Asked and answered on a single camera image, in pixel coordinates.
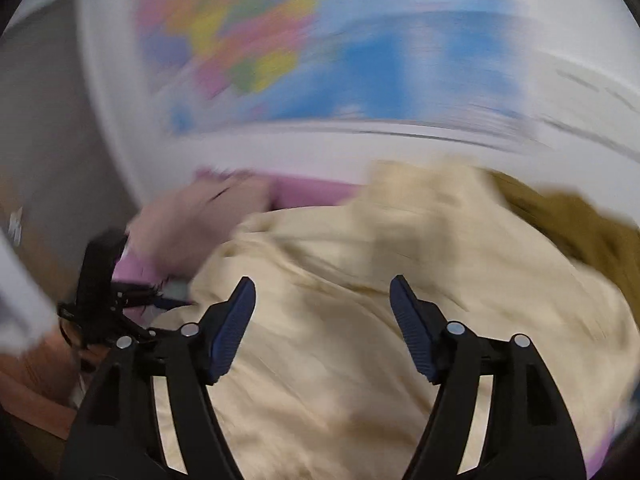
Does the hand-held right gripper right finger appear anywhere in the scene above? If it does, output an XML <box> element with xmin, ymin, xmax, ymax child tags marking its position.
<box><xmin>389</xmin><ymin>274</ymin><xmax>588</xmax><ymax>480</ymax></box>

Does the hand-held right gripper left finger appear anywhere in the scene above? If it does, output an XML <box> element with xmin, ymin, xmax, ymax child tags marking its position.
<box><xmin>60</xmin><ymin>276</ymin><xmax>257</xmax><ymax>480</ymax></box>

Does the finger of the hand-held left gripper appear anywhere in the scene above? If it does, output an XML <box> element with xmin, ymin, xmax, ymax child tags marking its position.
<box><xmin>112</xmin><ymin>280</ymin><xmax>168</xmax><ymax>298</ymax></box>
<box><xmin>145</xmin><ymin>292</ymin><xmax>195</xmax><ymax>312</ymax></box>

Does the cream jacket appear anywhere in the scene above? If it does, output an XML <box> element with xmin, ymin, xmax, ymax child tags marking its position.
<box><xmin>150</xmin><ymin>157</ymin><xmax>640</xmax><ymax>480</ymax></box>

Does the beige pink folded garment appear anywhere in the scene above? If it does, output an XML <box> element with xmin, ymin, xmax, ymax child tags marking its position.
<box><xmin>127</xmin><ymin>175</ymin><xmax>273</xmax><ymax>281</ymax></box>

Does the pink flower-print bedsheet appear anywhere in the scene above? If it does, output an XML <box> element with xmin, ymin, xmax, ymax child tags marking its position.
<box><xmin>111</xmin><ymin>167</ymin><xmax>615</xmax><ymax>478</ymax></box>

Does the olive garment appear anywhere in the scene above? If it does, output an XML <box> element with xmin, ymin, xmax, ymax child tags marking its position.
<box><xmin>490</xmin><ymin>170</ymin><xmax>640</xmax><ymax>321</ymax></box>

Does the colourful wall map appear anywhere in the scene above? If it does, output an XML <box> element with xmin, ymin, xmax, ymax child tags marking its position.
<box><xmin>135</xmin><ymin>0</ymin><xmax>556</xmax><ymax>136</ymax></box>

